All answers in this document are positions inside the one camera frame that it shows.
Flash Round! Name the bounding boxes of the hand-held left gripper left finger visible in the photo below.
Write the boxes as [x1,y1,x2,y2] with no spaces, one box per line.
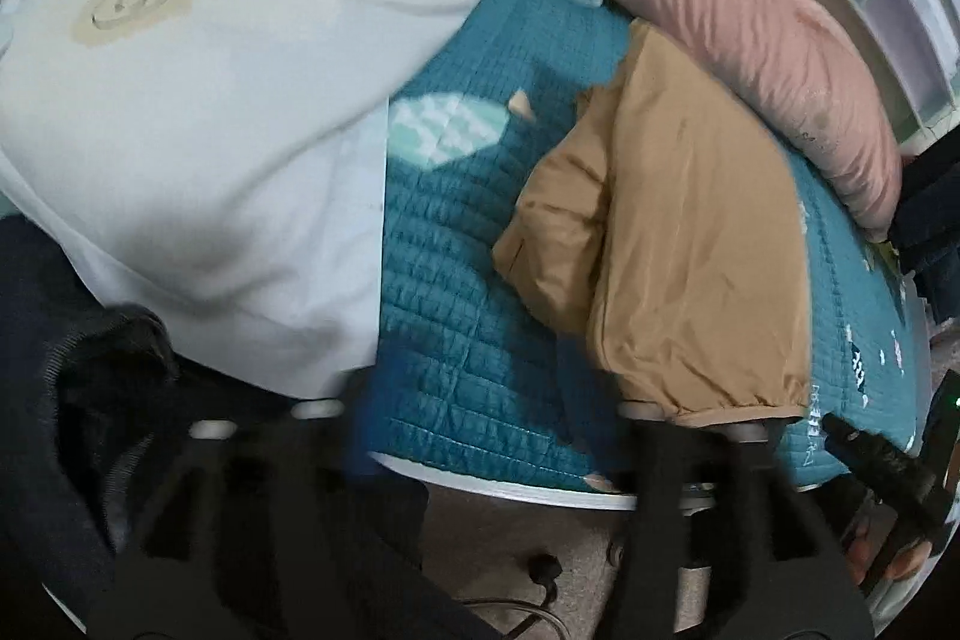
[82,370,496,640]

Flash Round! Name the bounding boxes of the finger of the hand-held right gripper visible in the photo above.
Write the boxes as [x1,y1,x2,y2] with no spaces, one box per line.
[821,411,938,513]

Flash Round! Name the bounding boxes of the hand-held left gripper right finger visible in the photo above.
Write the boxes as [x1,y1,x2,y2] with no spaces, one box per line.
[600,400,875,640]

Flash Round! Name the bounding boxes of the tan button-up jacket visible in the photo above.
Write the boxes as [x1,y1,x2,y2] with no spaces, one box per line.
[491,21,815,427]

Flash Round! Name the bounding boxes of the person's right hand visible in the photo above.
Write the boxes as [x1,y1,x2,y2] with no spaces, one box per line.
[846,509,935,587]

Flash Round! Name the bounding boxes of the teal quilted bedspread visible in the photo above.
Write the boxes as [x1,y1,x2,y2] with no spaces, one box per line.
[371,0,931,498]

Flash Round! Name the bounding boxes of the navy and yellow puffer jacket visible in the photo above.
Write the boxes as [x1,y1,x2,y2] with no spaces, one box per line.
[889,149,960,319]

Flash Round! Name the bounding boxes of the dark navy clothing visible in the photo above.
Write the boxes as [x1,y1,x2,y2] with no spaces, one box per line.
[0,216,181,611]

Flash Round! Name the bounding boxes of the white pillow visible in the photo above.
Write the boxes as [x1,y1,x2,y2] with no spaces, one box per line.
[0,0,537,401]

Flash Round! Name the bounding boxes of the lavender bed shelf unit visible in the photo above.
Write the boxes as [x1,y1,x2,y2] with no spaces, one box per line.
[697,0,960,161]

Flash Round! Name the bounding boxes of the pale bunk bed frame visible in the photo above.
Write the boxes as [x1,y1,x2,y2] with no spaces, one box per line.
[371,449,931,513]

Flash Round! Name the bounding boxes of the black power cable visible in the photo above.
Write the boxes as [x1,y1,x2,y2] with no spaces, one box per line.
[450,554,571,640]

